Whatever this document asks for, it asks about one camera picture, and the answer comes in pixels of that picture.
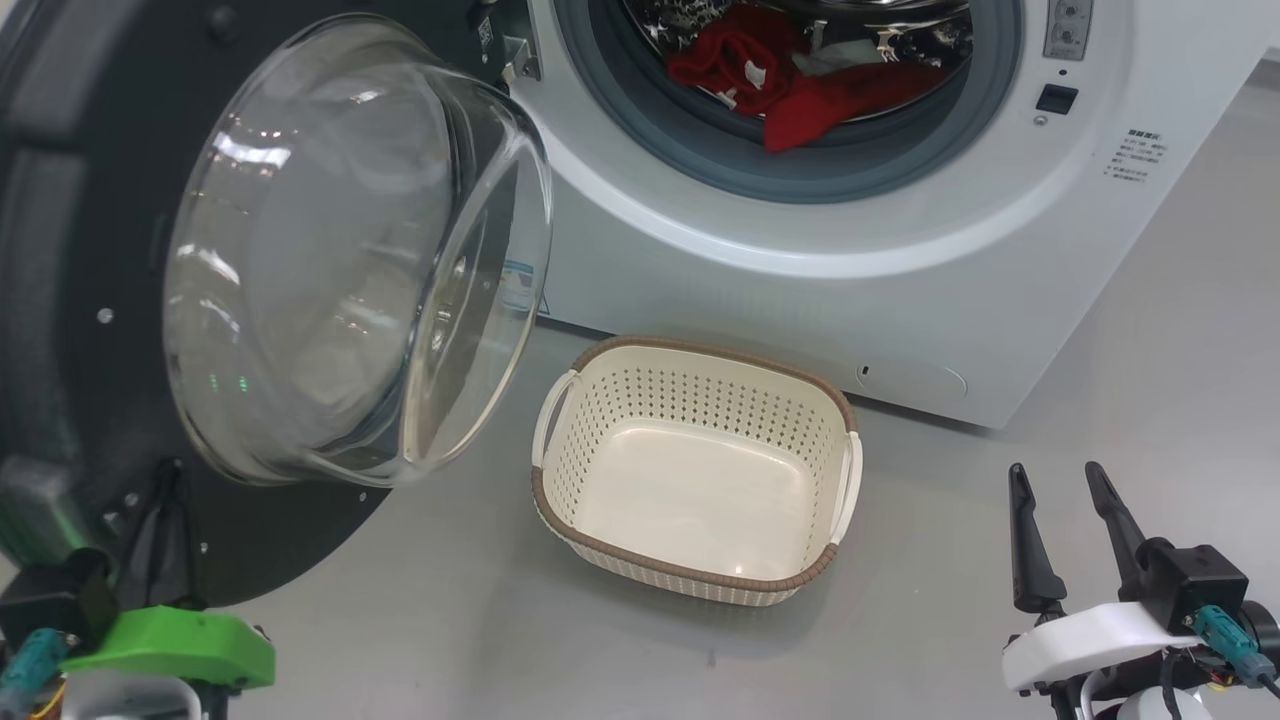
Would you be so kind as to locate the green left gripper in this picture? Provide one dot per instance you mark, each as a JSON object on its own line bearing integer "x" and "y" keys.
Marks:
{"x": 190, "y": 645}

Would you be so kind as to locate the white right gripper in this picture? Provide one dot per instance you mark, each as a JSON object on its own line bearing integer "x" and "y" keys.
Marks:
{"x": 1080, "y": 640}

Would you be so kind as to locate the black round glass washer door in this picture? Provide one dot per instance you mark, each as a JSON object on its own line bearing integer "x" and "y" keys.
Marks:
{"x": 60, "y": 250}

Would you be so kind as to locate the red and white garment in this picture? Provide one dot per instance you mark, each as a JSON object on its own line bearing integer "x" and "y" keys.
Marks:
{"x": 820, "y": 110}

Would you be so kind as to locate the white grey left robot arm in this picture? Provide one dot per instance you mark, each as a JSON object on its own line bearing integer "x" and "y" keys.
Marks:
{"x": 130, "y": 700}

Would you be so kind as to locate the white front-load washing machine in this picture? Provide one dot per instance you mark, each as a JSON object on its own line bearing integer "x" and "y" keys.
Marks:
{"x": 800, "y": 300}

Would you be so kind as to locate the cream perforated laundry basket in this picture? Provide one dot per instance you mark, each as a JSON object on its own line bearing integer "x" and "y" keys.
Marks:
{"x": 700, "y": 500}

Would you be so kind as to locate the blue energy label sticker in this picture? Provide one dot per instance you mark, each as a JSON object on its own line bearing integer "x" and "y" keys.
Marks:
{"x": 517, "y": 285}

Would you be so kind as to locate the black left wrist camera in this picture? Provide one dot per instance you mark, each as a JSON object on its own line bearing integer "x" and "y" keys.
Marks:
{"x": 55, "y": 600}

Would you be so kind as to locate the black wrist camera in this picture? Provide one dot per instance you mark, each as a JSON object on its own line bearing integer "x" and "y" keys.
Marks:
{"x": 55, "y": 600}
{"x": 1195, "y": 585}

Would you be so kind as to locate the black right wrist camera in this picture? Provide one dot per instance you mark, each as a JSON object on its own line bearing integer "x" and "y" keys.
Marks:
{"x": 1195, "y": 585}

